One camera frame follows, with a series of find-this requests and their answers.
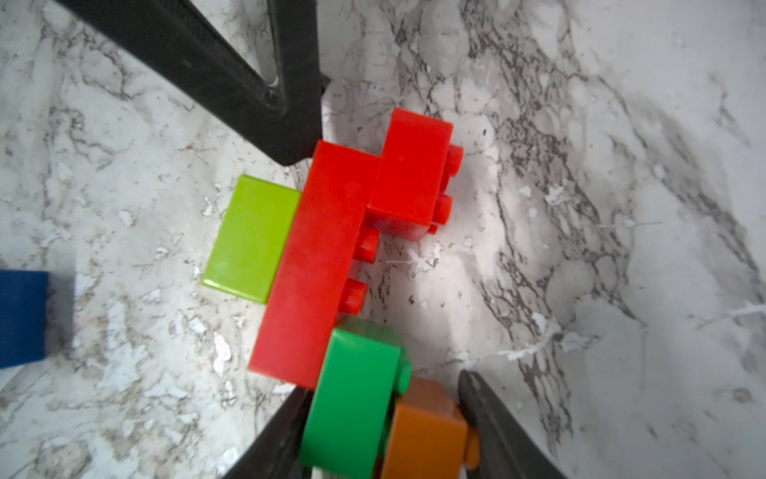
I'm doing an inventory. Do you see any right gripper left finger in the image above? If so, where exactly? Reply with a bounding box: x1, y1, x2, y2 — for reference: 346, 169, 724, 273
223, 387, 313, 479

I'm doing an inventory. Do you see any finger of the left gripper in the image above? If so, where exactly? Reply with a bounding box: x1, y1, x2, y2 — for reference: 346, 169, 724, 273
63, 0, 322, 166
267, 0, 326, 114

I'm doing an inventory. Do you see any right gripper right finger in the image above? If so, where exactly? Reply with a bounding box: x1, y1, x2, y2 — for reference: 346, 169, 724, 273
458, 370, 564, 478

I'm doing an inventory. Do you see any orange lego brick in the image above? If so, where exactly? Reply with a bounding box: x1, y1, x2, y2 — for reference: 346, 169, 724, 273
378, 377, 481, 479

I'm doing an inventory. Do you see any dark green lego brick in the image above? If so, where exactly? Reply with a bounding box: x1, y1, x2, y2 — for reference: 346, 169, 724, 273
299, 317, 412, 478

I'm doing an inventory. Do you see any long red lego brick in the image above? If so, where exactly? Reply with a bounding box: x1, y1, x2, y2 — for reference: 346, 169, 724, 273
249, 141, 379, 389

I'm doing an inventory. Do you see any lime green lego brick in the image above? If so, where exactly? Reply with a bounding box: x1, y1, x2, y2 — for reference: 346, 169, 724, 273
201, 175, 300, 305

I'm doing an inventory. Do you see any small red lego brick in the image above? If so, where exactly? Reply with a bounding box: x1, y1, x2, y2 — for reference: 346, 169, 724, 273
365, 109, 464, 241

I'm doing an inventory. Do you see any blue lego brick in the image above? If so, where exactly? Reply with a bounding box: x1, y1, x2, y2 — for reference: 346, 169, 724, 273
1, 271, 49, 368

